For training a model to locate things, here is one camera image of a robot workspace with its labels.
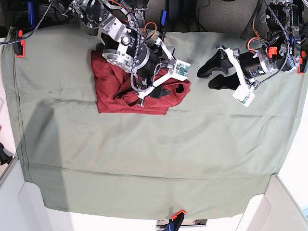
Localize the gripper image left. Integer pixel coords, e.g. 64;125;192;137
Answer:
131;37;184;107

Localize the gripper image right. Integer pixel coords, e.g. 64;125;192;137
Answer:
197;46;278;90

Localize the red long-sleeve T-shirt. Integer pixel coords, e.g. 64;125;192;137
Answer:
90;51;191;115

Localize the green table cloth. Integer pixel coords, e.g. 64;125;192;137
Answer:
1;25;308;219

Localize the blue clamp top middle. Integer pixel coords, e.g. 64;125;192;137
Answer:
158;10;167;33

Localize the orange clamp right edge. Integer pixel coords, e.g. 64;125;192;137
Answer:
297;50;308;75

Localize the blue orange clamp bottom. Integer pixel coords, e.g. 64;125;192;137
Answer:
164;209;186;231

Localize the white bin bottom right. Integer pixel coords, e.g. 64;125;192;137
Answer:
236;174;308;231

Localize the white bin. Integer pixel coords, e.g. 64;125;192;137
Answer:
0;158;74;231
236;174;308;231

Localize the orange black clamp left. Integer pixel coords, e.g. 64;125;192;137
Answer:
11;28;26;58

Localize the blue clamp top left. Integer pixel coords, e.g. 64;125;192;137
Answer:
27;0;35;30

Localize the black clamp left edge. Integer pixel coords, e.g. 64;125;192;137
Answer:
0;143;13;166

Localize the white bin bottom left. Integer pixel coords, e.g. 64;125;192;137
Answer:
0;158;74;231

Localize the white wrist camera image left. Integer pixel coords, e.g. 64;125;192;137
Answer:
171;59;191;81

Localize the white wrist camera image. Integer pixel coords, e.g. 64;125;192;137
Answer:
171;59;191;81
232;85;255;107

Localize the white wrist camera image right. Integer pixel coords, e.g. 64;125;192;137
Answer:
232;85;255;107

